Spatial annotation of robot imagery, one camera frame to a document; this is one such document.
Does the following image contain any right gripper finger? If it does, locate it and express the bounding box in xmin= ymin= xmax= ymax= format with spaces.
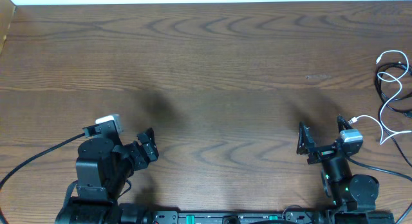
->
xmin=296 ymin=122 xmax=316 ymax=155
xmin=337 ymin=115 xmax=352 ymax=132

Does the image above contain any white usb cable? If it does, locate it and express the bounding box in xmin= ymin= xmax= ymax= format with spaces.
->
xmin=348 ymin=50 xmax=412 ymax=145

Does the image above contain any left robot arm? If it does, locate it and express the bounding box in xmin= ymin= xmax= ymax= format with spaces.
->
xmin=55 ymin=120 xmax=159 ymax=223

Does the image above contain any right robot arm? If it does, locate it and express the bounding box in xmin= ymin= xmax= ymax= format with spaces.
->
xmin=296 ymin=116 xmax=379 ymax=223

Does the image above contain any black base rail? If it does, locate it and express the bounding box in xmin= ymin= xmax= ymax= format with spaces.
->
xmin=141 ymin=206 xmax=395 ymax=224

